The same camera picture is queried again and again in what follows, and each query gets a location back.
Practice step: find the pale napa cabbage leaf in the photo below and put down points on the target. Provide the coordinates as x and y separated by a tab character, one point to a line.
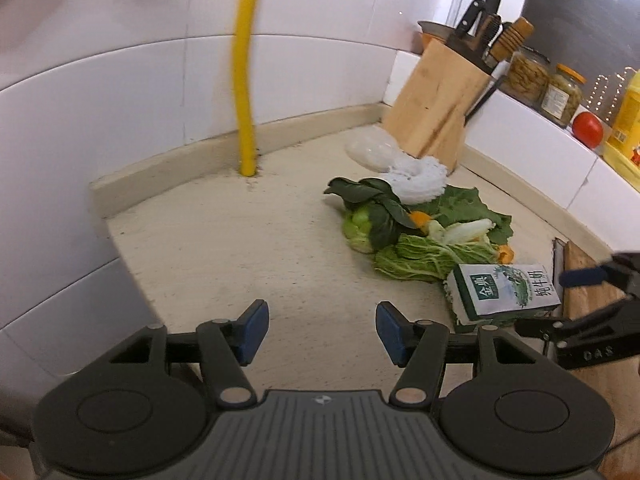
425	260

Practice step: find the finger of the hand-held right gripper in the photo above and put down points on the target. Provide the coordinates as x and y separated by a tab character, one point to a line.
582	277
590	322

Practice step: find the wooden cutting board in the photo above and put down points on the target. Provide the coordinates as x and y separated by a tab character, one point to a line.
577	257

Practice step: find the large green leaf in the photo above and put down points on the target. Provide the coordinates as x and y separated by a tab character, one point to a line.
470	207

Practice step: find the white foam fruit net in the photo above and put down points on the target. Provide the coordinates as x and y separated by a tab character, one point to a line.
420	180

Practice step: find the clear plastic bag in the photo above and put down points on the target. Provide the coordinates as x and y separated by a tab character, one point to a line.
370	150

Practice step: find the white-stemmed vegetable leaf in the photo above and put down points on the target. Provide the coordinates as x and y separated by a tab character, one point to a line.
465	230

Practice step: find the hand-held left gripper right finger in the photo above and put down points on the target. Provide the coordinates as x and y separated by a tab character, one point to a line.
392	332

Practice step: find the yellow pipe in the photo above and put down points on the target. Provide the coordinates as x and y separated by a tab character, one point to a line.
245	110

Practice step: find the dark green bok choy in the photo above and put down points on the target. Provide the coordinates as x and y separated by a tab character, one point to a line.
370	210

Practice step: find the wooden knife block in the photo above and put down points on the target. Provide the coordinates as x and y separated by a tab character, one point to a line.
430	110

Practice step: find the orange peel piece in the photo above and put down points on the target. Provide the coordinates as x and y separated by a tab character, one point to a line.
506	254
419	219

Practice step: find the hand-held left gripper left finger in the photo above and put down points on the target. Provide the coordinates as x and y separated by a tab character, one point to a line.
252	332

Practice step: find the yellow oil bottle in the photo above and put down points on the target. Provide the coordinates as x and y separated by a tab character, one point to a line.
625	130

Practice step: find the glass jar of pale pickles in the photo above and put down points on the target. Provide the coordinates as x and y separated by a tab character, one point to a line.
527	77

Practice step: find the red tomato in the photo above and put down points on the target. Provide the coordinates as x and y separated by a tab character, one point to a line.
587	130

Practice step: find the green white milk carton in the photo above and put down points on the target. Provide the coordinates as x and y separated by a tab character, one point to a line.
500	295

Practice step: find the orange-lidded glass jar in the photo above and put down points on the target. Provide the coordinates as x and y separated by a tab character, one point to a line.
562	97

